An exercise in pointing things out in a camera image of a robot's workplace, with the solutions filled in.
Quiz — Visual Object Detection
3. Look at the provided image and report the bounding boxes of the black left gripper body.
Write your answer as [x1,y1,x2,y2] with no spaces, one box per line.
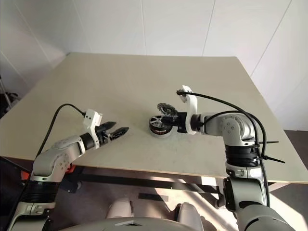
[95,124,114,148]

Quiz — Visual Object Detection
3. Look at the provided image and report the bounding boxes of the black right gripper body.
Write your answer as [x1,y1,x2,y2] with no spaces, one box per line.
[171,112,188,133]

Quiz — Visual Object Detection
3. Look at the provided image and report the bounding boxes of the black spoked rotor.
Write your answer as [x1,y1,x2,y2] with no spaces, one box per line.
[149,115,169,130]

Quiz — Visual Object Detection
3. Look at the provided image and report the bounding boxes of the silver motor housing copper windings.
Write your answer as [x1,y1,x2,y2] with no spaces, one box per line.
[149,119,173,139]

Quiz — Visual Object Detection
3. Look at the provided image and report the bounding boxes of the orange red object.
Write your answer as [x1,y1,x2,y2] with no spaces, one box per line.
[20,164,74,181]

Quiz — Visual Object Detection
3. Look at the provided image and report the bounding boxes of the black floor tape strip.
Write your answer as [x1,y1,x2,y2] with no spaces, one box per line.
[138,192,169,203]

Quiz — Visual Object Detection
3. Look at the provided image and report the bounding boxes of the pale rounded shape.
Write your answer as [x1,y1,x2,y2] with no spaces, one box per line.
[107,198,134,219]
[174,202,203,231]

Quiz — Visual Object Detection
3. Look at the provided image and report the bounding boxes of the grey table leg tube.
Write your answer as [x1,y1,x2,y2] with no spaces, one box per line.
[213,196,226,208]

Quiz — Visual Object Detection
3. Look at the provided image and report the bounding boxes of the black zip tie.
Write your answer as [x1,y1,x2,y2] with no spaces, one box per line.
[255,155,286,164]
[255,140,280,146]

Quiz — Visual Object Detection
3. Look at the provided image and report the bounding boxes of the silver robot torso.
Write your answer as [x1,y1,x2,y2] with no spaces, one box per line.
[60,216,241,231]

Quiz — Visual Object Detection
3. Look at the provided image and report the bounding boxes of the black tripod equipment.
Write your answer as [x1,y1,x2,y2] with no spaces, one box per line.
[0,74,19,119]

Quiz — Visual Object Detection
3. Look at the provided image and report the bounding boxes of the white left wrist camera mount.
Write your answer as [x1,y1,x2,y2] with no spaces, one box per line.
[82,109,104,149]

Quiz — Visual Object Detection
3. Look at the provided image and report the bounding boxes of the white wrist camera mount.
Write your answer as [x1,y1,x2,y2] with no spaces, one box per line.
[176,84,205,135]
[82,109,104,149]

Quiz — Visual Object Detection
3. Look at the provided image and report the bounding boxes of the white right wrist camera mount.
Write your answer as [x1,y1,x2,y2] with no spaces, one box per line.
[176,84,205,135]

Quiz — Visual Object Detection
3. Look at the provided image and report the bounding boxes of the black left camera cable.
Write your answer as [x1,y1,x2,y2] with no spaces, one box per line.
[35,103,87,159]

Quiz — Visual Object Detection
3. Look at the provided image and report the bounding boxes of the black table frame bar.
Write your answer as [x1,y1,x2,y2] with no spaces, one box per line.
[72,172,222,194]

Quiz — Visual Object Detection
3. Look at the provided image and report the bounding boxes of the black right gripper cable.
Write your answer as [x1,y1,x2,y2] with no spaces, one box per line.
[199,110,264,154]

